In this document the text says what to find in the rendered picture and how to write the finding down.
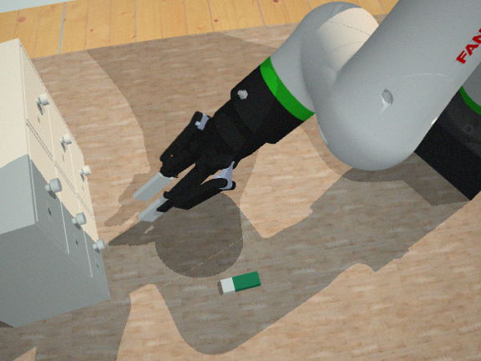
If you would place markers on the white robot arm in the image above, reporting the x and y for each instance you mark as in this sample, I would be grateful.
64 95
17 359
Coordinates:
373 107

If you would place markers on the green and white eraser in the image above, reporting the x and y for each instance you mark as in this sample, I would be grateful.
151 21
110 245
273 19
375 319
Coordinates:
239 283

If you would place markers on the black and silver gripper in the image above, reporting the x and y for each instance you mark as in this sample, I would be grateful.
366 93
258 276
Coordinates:
209 154

